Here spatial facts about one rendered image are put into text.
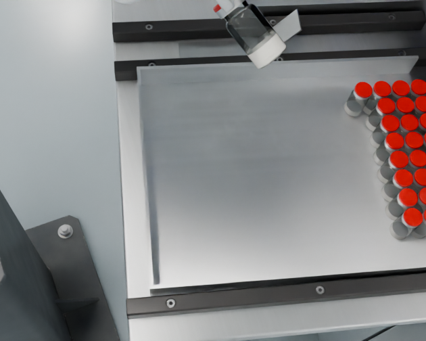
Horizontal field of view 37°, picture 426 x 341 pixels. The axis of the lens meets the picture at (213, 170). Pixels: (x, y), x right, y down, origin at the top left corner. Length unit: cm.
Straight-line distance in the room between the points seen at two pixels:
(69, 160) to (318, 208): 108
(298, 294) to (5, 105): 129
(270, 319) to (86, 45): 134
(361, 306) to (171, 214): 23
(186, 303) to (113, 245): 97
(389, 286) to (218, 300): 18
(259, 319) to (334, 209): 15
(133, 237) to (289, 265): 17
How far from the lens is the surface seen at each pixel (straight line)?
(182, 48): 80
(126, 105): 76
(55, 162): 171
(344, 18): 84
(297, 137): 75
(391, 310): 71
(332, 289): 67
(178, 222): 69
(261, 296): 66
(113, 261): 160
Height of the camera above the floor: 153
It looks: 65 degrees down
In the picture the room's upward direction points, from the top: 11 degrees clockwise
